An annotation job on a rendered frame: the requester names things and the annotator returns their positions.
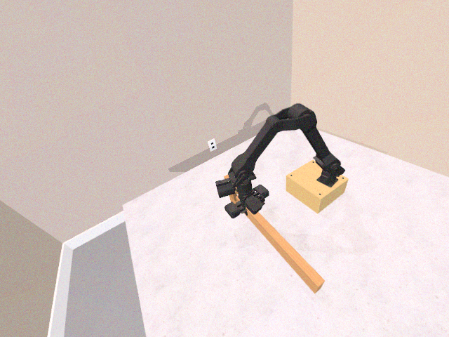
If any brown wooden post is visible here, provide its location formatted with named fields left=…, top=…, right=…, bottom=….
left=224, top=175, right=239, bottom=204

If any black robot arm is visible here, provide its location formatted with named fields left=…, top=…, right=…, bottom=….
left=215, top=103, right=345, bottom=215

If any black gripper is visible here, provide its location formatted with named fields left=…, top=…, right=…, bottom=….
left=224, top=185, right=269, bottom=219

